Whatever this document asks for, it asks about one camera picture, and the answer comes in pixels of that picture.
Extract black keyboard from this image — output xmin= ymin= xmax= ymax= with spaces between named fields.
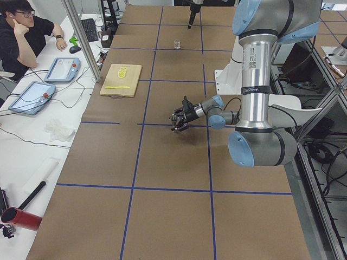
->
xmin=80 ymin=18 xmax=99 ymax=42

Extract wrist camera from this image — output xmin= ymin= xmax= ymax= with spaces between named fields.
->
xmin=182 ymin=96 xmax=192 ymax=112

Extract bamboo cutting board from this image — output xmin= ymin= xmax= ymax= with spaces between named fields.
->
xmin=100 ymin=63 xmax=142 ymax=98

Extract white chair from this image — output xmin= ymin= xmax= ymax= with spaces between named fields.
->
xmin=268 ymin=94 xmax=322 ymax=128

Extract teach pendant far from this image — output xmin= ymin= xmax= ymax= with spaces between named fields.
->
xmin=44 ymin=57 xmax=81 ymax=84

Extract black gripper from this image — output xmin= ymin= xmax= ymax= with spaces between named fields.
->
xmin=169 ymin=104 xmax=203 ymax=132

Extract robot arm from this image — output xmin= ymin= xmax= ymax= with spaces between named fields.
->
xmin=188 ymin=0 xmax=204 ymax=29
xmin=170 ymin=1 xmax=322 ymax=167

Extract green plastic toy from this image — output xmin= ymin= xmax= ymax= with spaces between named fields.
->
xmin=69 ymin=36 xmax=78 ymax=46

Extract red cylinder tube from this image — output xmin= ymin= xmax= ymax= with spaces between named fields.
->
xmin=1 ymin=207 xmax=42 ymax=231

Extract teach pendant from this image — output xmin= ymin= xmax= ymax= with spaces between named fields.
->
xmin=8 ymin=81 xmax=56 ymax=115
xmin=44 ymin=57 xmax=81 ymax=84

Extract white crumpled cloth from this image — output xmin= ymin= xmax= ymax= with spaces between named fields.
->
xmin=44 ymin=119 xmax=75 ymax=142

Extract teach pendant near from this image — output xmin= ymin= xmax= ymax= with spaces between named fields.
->
xmin=8 ymin=81 xmax=56 ymax=115

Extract white paper roll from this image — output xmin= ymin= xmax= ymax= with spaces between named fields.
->
xmin=22 ymin=158 xmax=59 ymax=194

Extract black computer mouse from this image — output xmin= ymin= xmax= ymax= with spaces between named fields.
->
xmin=69 ymin=45 xmax=81 ymax=54

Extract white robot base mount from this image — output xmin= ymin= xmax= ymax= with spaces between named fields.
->
xmin=214 ymin=36 xmax=243 ymax=95

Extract aluminium frame post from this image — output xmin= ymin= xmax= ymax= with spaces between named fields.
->
xmin=61 ymin=0 xmax=101 ymax=82

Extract clear glass cup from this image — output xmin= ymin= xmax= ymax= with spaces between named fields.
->
xmin=174 ymin=39 xmax=181 ymax=49

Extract yellow plastic knife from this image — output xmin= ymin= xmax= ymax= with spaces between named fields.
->
xmin=105 ymin=85 xmax=131 ymax=89

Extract person in black shirt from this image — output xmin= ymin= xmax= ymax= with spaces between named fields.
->
xmin=1 ymin=1 xmax=67 ymax=82

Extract black rod tool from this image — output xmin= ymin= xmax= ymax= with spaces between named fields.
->
xmin=18 ymin=181 xmax=46 ymax=210

